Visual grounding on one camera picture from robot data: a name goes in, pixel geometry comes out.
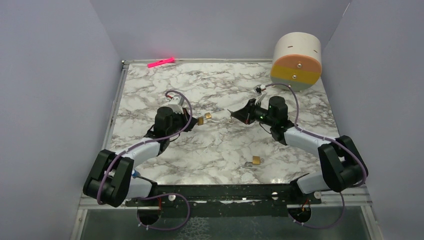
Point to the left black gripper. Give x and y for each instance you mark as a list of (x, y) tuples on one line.
[(193, 121)]

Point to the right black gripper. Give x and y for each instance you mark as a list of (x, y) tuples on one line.
[(245, 114)]

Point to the brass padlock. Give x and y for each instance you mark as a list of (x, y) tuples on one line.
[(255, 161), (201, 120)]

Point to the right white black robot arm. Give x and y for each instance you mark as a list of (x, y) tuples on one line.
[(341, 164)]

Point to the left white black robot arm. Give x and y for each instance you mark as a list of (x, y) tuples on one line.
[(113, 178)]

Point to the pink marker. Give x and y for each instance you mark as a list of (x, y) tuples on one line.
[(161, 62)]

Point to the cream cylinder with coloured face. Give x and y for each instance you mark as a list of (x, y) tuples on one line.
[(297, 61)]

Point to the blue capacitor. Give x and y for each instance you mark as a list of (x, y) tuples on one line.
[(135, 174)]

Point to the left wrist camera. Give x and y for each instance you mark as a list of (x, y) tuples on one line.
[(176, 104)]

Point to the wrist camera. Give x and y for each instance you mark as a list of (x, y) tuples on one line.
[(260, 90), (176, 104)]

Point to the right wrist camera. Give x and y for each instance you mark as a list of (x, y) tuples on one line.
[(260, 90)]

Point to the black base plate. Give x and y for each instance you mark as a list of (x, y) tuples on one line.
[(223, 200)]

